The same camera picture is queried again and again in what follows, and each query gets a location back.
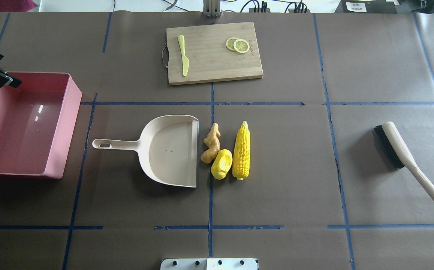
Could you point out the beige plastic dustpan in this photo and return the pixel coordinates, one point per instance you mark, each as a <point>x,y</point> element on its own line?
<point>167,149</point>

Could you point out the tan ginger root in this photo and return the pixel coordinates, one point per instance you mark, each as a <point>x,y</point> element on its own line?
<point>213,144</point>

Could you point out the yellow corn cob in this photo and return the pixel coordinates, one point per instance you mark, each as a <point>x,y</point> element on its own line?
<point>242,153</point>

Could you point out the beige hand brush black bristles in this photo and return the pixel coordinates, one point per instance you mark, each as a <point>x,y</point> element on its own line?
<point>399,155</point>

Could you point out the pink plastic bin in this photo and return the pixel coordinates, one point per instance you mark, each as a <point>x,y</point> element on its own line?
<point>37,120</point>

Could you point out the yellow-green plastic knife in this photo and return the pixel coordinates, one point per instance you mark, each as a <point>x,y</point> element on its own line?
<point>184,58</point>

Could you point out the bamboo cutting board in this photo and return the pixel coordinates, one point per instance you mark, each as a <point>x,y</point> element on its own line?
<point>210,60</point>

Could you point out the lemon slice back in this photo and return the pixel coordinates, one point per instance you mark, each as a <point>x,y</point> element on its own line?
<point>230,44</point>

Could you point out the lemon slice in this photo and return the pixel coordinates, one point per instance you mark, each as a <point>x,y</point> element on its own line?
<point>230,44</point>
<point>241,46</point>

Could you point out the lemon slice front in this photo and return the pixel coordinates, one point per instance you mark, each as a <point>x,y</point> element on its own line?
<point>241,46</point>

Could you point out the black box with label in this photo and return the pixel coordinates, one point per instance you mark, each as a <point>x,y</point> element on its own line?
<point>366,6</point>

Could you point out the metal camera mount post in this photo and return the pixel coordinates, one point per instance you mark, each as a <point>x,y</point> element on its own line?
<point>212,8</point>

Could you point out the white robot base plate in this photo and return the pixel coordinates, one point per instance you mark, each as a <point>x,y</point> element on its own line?
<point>210,264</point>

